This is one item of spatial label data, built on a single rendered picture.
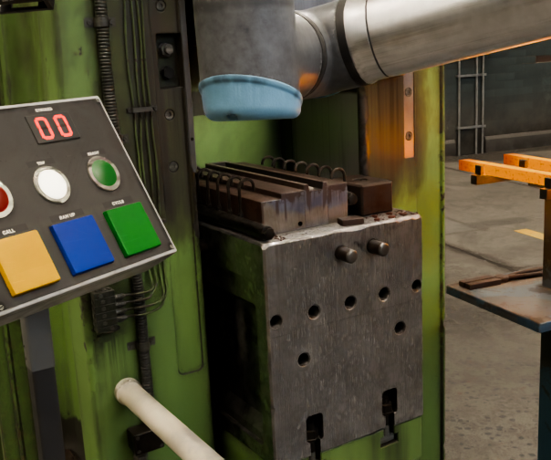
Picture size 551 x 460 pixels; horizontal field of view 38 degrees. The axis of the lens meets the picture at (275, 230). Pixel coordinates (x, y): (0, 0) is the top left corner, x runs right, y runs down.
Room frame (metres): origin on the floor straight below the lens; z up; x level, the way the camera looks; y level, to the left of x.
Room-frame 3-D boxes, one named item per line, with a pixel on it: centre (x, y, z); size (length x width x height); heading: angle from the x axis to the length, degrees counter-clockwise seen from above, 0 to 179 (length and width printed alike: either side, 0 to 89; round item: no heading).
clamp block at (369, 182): (1.65, -0.18, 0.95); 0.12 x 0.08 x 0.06; 31
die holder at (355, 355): (1.72, 0.01, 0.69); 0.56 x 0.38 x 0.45; 31
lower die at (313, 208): (1.68, 0.05, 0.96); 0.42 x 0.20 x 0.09; 31
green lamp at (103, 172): (1.18, 0.25, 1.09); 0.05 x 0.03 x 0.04; 121
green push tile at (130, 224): (1.16, 0.22, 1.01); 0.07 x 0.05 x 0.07; 146
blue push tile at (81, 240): (1.07, 0.27, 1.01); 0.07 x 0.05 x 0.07; 146
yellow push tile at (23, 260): (0.99, 0.33, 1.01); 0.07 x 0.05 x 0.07; 146
